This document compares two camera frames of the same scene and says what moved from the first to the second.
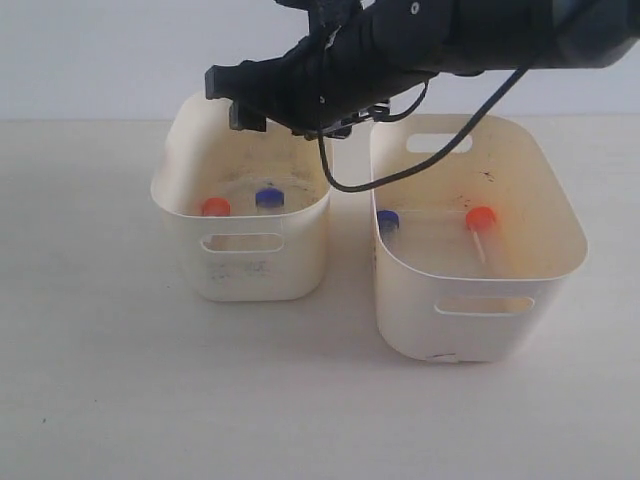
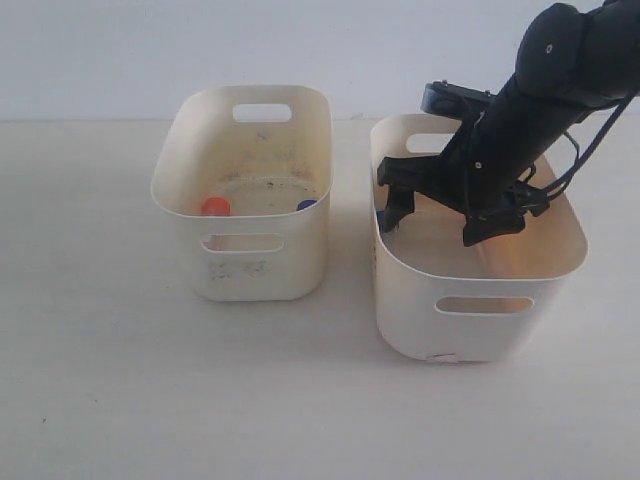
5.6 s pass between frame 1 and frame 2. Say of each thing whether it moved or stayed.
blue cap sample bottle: moved
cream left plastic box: stayed
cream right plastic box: stayed
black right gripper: moved
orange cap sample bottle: stayed
